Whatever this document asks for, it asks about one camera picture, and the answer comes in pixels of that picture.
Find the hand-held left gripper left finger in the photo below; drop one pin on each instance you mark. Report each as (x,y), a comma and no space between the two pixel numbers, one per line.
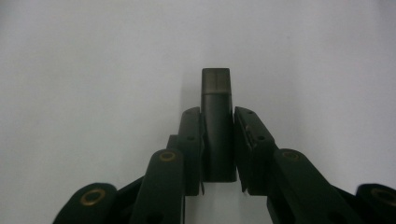
(190,149)

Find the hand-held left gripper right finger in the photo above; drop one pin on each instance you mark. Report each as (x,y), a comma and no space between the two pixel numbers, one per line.
(255,149)

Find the black flash drive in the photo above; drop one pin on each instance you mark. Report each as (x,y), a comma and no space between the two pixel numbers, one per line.
(218,133)

